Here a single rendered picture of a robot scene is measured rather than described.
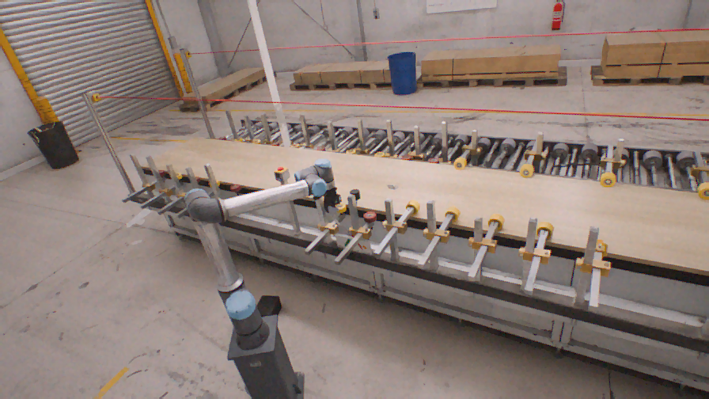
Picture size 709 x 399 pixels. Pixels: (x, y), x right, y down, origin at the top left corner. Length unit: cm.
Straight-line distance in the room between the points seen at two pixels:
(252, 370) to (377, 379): 81
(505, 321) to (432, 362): 54
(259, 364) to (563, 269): 172
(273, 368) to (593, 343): 186
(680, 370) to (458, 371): 119
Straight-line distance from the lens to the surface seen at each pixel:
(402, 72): 772
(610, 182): 282
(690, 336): 230
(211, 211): 189
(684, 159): 349
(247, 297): 219
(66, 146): 855
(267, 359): 233
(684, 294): 245
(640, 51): 781
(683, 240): 250
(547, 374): 284
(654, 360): 284
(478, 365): 280
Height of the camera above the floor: 227
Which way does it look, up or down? 31 degrees down
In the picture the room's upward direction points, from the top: 10 degrees counter-clockwise
